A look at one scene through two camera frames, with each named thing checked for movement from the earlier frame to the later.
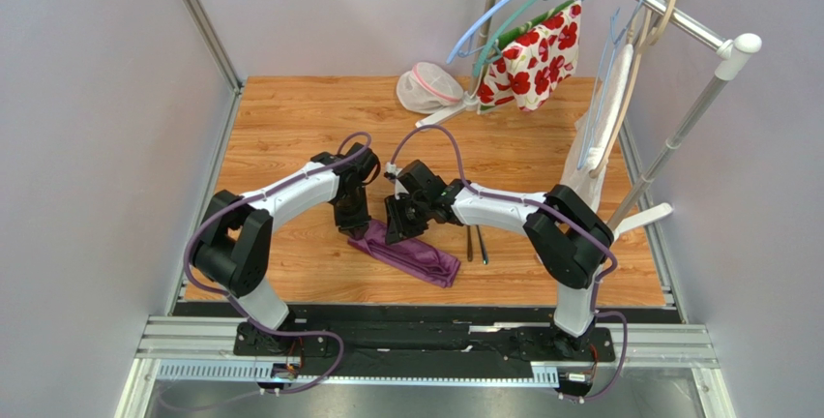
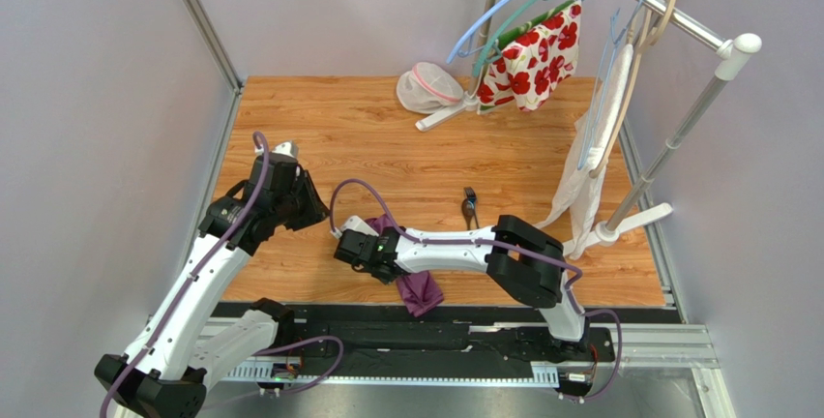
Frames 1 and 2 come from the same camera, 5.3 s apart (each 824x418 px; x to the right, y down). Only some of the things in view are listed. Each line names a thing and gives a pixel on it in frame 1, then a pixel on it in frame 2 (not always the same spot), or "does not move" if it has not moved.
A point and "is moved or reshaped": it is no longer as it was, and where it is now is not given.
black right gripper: (399, 212) → (347, 249)
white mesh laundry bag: (427, 88) does not move
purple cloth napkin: (421, 255) is moved or reshaped
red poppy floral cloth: (534, 60) does not move
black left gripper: (347, 223) → (316, 210)
